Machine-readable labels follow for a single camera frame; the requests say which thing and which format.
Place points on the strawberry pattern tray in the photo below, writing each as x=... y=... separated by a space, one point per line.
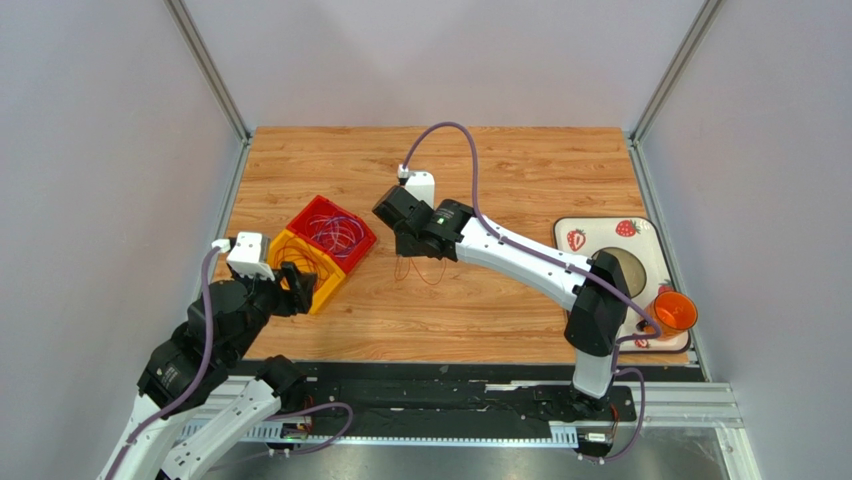
x=585 y=236

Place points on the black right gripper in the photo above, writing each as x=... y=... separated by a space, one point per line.
x=413 y=243

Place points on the orange round object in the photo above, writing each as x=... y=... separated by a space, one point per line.
x=674 y=313

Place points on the beige ceramic bowl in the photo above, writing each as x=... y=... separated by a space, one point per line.
x=632 y=268

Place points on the red plastic bin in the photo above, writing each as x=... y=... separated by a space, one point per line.
x=342 y=235

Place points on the yellow plastic bin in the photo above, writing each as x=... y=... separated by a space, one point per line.
x=288 y=246

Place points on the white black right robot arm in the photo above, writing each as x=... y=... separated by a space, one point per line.
x=593 y=291

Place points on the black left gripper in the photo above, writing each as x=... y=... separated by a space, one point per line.
x=300 y=295

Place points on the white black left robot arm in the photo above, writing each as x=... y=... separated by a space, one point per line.
x=241 y=292

